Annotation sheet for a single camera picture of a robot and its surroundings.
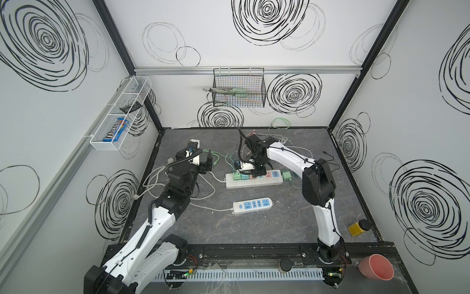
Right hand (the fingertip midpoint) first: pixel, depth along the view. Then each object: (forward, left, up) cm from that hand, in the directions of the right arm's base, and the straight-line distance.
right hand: (254, 169), depth 94 cm
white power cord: (-12, +21, -4) cm, 24 cm away
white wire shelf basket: (+28, +60, +29) cm, 73 cm away
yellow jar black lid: (-28, -42, +2) cm, 50 cm away
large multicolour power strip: (-3, -9, -3) cm, 10 cm away
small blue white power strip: (-18, +2, -3) cm, 18 cm away
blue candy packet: (-2, +56, +30) cm, 63 cm away
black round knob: (-42, -9, +4) cm, 43 cm away
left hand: (-5, +24, +23) cm, 33 cm away
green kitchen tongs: (+28, +9, +28) cm, 40 cm away
